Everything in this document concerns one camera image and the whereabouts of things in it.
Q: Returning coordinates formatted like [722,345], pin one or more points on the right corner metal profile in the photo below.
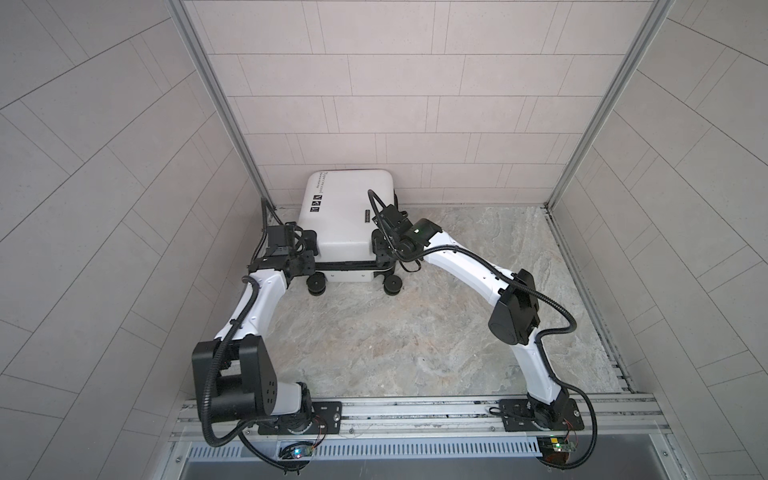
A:
[648,30]

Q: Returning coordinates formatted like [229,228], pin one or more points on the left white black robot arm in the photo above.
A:
[236,385]

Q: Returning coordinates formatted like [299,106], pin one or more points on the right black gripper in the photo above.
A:
[377,245]

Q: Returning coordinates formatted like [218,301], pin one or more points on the circuit board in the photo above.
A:
[297,451]
[556,450]

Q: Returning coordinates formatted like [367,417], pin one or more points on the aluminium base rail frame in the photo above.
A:
[478,437]

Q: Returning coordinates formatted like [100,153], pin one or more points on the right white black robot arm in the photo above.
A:
[521,318]

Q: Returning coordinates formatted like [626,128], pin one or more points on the right circuit board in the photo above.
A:
[556,450]

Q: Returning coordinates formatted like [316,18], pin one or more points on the corner metal profile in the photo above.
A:
[648,30]
[183,22]

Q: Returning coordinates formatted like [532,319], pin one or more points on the left corner metal profile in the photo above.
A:
[183,22]

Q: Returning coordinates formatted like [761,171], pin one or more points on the white suitcase with black lining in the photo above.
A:
[349,246]

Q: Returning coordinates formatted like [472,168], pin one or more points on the left circuit board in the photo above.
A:
[297,451]

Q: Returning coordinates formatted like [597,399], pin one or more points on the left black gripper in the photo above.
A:
[307,256]

